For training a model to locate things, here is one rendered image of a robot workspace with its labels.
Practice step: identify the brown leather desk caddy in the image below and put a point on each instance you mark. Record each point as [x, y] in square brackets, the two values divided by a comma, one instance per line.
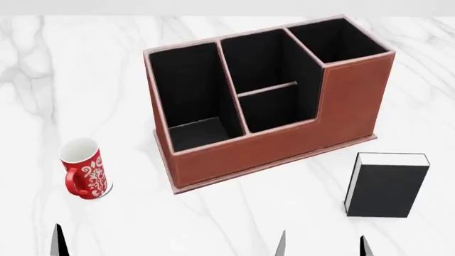
[270, 149]

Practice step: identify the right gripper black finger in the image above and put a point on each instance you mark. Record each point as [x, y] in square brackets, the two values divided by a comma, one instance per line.
[281, 248]
[366, 249]

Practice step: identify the red white patterned mug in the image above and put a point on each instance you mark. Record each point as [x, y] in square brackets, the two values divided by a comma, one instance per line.
[93, 173]

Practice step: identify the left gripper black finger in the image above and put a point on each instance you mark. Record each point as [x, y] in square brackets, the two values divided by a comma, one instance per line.
[59, 244]

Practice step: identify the black hardcover book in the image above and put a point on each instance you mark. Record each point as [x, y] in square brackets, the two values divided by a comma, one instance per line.
[385, 192]

